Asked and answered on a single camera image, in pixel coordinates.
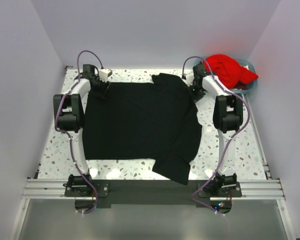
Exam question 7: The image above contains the teal plastic laundry basket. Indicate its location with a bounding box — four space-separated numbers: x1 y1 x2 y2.
195 57 257 92

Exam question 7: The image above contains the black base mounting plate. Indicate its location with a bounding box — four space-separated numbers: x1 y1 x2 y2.
63 176 243 213

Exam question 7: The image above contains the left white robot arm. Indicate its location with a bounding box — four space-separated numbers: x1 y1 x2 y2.
53 64 113 198

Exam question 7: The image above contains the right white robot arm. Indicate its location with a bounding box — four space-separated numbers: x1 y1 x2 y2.
189 62 244 197

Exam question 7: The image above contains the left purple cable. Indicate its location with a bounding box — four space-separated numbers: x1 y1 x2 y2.
53 49 105 215

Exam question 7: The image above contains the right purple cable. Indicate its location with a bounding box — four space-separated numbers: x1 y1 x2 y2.
181 55 252 210

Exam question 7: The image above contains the black t shirt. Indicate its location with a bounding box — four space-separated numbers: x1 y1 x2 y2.
82 73 202 185

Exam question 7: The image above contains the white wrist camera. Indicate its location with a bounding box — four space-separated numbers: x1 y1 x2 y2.
185 73 194 86
98 68 113 83

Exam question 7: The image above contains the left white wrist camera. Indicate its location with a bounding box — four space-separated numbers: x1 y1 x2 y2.
98 68 113 83

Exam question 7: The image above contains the purple cable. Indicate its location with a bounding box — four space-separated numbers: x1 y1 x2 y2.
53 49 105 215
181 55 252 210

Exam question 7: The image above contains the aluminium extrusion rail frame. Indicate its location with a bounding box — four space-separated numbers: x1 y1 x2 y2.
8 65 297 240

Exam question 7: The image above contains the red t shirt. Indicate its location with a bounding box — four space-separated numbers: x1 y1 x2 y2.
206 54 259 89

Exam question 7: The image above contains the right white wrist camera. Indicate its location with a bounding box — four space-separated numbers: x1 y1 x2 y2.
185 73 194 86

